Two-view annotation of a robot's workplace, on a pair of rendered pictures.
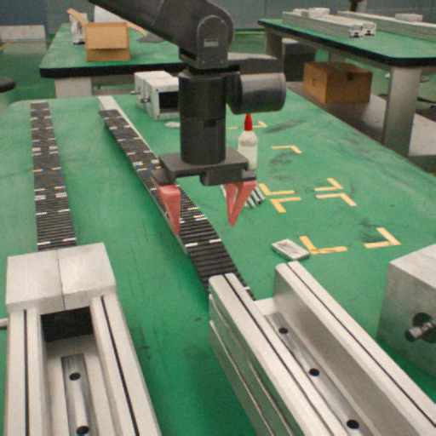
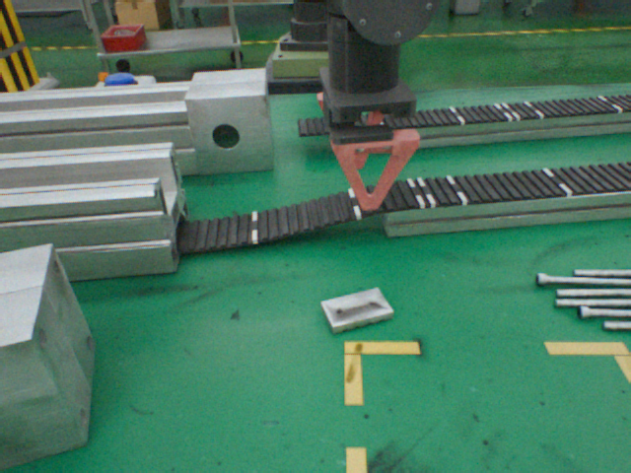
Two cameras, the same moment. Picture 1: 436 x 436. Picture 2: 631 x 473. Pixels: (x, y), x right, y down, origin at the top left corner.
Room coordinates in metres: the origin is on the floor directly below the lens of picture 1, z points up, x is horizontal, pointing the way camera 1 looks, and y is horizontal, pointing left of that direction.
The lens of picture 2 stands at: (0.69, -0.38, 1.06)
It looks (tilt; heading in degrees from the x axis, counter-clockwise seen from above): 35 degrees down; 106
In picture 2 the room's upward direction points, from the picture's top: 3 degrees counter-clockwise
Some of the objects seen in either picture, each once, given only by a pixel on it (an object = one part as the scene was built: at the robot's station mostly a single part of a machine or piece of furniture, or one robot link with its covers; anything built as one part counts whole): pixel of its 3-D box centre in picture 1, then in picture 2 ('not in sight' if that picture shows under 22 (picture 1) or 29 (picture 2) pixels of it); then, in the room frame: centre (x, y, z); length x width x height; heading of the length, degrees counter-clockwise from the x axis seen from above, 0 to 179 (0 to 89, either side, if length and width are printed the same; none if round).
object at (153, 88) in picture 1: (161, 99); not in sight; (1.42, 0.16, 0.83); 0.11 x 0.10 x 0.10; 108
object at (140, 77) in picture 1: (149, 90); not in sight; (1.53, 0.21, 0.83); 0.11 x 0.10 x 0.10; 110
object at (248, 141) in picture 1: (248, 140); not in sight; (0.99, -0.06, 0.84); 0.04 x 0.04 x 0.12
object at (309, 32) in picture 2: not in sight; (313, 23); (0.43, 0.58, 0.85); 0.12 x 0.09 x 0.08; 4
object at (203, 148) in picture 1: (203, 143); (364, 58); (0.62, 0.02, 0.94); 0.10 x 0.07 x 0.07; 110
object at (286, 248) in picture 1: (289, 250); (356, 309); (0.64, -0.10, 0.78); 0.05 x 0.03 x 0.01; 32
